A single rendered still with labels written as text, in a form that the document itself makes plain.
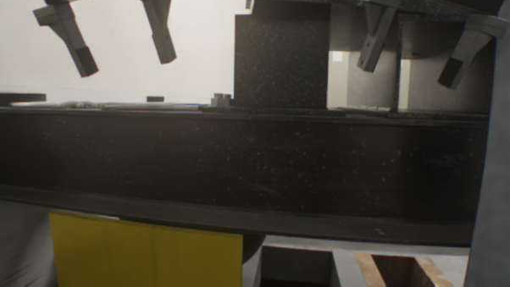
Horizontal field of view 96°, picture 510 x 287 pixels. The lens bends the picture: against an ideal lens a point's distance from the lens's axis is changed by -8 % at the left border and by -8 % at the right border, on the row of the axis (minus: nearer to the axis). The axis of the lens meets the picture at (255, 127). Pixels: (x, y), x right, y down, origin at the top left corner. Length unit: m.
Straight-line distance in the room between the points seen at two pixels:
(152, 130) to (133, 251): 0.28
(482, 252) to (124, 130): 0.76
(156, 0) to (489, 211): 0.57
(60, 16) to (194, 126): 0.33
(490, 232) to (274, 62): 0.48
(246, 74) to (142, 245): 0.45
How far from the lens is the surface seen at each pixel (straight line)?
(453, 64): 0.44
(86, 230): 0.74
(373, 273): 1.24
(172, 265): 0.65
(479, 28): 0.43
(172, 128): 0.63
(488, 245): 0.56
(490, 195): 0.52
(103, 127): 0.73
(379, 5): 0.36
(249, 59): 0.55
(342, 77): 3.68
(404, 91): 3.91
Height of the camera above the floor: 0.69
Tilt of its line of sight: 6 degrees down
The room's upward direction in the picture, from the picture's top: 1 degrees clockwise
